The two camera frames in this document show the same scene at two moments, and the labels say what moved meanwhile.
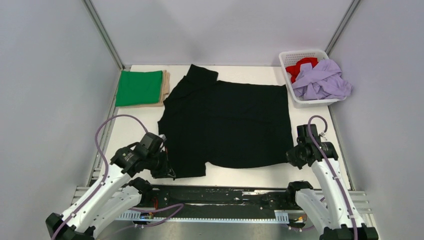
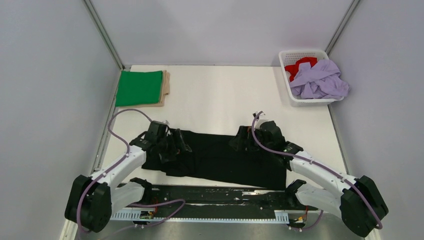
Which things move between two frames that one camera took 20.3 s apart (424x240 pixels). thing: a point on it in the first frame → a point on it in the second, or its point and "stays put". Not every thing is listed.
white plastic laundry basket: (287, 57) stays put
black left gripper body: (156, 161) → (167, 147)
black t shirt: (228, 123) → (212, 159)
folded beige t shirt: (164, 91) stays put
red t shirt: (293, 70) stays put
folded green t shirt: (138, 88) stays put
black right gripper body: (294, 156) → (268, 150)
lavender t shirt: (323, 81) stays put
